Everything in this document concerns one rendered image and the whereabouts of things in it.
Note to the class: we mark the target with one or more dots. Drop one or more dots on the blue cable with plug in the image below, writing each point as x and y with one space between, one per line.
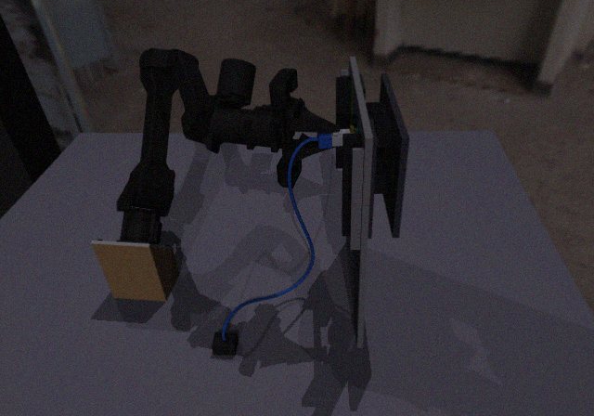
325 141

